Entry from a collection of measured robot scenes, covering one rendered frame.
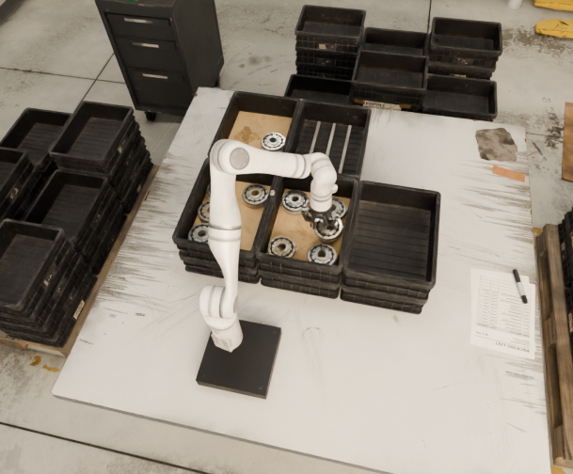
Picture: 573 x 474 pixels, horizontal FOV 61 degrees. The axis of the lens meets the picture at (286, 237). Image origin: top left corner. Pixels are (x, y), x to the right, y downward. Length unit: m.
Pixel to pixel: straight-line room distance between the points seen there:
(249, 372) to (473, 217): 1.09
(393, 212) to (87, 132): 1.74
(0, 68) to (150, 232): 2.77
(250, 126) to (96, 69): 2.21
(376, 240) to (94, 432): 1.56
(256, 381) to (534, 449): 0.88
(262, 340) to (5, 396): 1.50
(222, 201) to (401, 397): 0.86
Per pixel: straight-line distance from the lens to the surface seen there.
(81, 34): 4.62
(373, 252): 1.76
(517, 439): 1.76
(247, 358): 1.66
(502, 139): 2.43
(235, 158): 1.28
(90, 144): 2.81
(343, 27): 3.37
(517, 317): 1.92
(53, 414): 2.65
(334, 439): 1.64
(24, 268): 2.44
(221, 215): 1.33
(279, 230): 1.79
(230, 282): 1.37
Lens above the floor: 2.30
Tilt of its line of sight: 56 degrees down
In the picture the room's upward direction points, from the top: 3 degrees counter-clockwise
